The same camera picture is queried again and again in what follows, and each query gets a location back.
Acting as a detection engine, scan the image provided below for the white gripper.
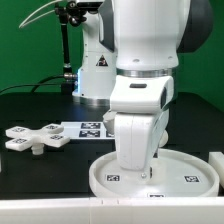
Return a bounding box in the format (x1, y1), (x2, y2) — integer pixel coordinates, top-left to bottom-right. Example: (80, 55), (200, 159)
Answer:
(103, 75), (174, 171)

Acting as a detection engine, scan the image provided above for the white round table top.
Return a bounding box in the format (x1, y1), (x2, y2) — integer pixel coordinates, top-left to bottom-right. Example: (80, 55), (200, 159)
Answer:
(89, 149), (220, 198)

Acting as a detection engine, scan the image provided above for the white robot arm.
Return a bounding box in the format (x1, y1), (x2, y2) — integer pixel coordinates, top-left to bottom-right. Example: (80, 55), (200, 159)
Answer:
(73, 0), (213, 172)

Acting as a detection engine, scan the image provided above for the white marker tag sheet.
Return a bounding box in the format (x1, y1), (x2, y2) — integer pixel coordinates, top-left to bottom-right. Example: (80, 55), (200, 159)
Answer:
(61, 122), (114, 140)

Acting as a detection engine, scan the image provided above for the white obstacle fence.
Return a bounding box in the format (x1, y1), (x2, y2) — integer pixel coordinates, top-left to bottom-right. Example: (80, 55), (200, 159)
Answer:
(0, 151), (224, 224)

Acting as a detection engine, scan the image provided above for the white cross-shaped table base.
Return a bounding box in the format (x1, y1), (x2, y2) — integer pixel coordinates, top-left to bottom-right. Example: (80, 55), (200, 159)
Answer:
(5, 124), (70, 155)

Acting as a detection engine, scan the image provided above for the black cable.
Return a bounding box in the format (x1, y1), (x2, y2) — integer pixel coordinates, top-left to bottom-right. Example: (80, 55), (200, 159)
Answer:
(0, 75), (68, 95)

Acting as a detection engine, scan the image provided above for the white cable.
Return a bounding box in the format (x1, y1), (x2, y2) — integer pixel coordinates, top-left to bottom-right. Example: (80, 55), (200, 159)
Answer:
(18, 0), (64, 29)

